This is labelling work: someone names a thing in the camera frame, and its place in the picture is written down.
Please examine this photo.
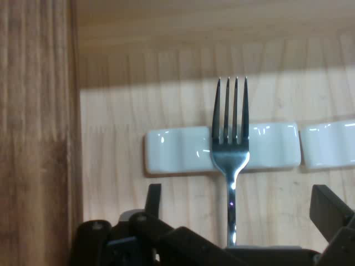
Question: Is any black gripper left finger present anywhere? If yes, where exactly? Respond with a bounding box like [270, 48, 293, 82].
[69, 183, 240, 266]

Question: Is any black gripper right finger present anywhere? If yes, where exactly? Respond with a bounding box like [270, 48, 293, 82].
[308, 184, 355, 266]

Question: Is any white ceramic cutlery rest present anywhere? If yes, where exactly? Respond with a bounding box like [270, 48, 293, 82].
[143, 121, 302, 176]
[300, 119, 355, 170]

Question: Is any silver fork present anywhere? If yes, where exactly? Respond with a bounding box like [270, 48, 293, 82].
[211, 76, 250, 248]

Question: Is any dark wooden cabinet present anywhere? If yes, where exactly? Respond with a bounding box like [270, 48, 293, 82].
[0, 0, 84, 266]

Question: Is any light wooden drawer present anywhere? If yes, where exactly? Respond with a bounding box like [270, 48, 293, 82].
[74, 0, 355, 250]

